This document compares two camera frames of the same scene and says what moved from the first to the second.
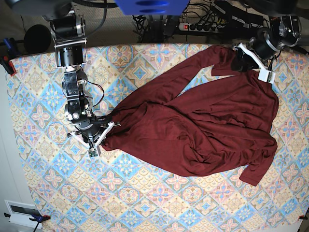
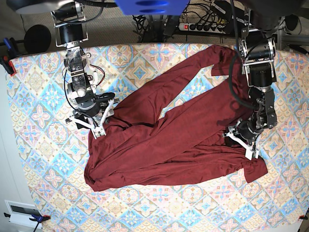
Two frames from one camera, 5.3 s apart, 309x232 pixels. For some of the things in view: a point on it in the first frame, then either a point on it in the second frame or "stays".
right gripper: (263, 47) → (246, 132)
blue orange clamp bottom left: (39, 219) stays
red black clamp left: (5, 61) stays
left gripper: (93, 130) → (90, 106)
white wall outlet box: (21, 212) stays
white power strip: (202, 27) stays
